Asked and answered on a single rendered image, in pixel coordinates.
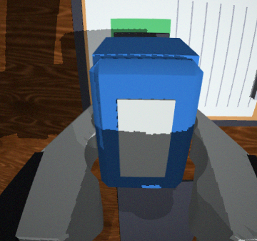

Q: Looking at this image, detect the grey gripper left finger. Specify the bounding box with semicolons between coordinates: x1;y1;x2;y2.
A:
0;105;104;241

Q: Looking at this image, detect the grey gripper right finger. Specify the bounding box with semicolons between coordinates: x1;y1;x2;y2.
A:
188;109;257;241

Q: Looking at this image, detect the blue self-inking stamp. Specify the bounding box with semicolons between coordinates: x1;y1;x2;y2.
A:
89;32;203;188

